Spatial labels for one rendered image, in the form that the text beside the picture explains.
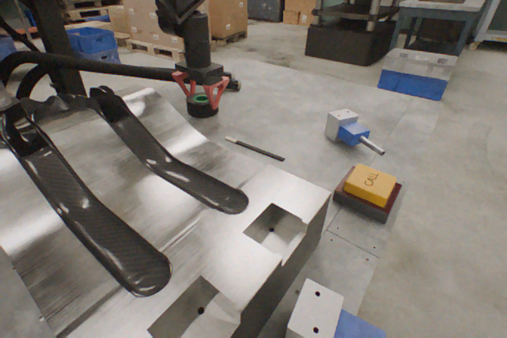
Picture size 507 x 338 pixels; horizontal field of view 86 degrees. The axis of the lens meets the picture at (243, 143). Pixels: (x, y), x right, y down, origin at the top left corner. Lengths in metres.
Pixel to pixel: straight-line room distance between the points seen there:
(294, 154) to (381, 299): 0.93
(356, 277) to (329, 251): 0.04
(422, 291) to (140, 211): 1.28
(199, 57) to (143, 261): 0.45
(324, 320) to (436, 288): 1.23
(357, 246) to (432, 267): 1.16
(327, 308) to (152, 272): 0.16
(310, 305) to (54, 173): 0.31
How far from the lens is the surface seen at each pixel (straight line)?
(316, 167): 0.52
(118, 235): 0.31
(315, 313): 0.29
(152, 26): 4.44
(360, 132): 0.57
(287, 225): 0.32
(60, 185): 0.38
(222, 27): 4.78
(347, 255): 0.40
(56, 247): 0.33
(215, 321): 0.27
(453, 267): 1.61
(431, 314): 1.42
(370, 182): 0.45
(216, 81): 0.61
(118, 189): 0.36
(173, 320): 0.27
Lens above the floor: 1.11
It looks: 33 degrees down
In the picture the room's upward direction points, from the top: straight up
